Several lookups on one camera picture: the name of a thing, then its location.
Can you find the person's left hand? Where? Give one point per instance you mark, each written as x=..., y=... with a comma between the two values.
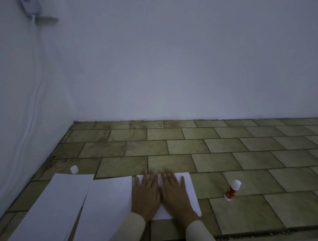
x=146, y=196

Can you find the person's right hand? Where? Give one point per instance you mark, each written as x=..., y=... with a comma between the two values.
x=176, y=198

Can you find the stack of white papers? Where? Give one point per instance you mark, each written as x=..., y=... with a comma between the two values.
x=192, y=193

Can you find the single white paper sheet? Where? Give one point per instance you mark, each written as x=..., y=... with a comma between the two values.
x=54, y=208
x=106, y=206

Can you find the red and white glue stick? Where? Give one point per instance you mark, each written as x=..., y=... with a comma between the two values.
x=231, y=191

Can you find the white glue stick cap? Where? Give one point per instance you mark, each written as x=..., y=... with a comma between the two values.
x=74, y=169

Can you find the person's right forearm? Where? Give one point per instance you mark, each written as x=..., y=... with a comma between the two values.
x=198, y=232

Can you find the person's left forearm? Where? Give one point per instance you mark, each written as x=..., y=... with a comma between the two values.
x=129, y=229

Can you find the white plug adapter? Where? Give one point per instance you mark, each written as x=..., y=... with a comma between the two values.
x=31, y=6

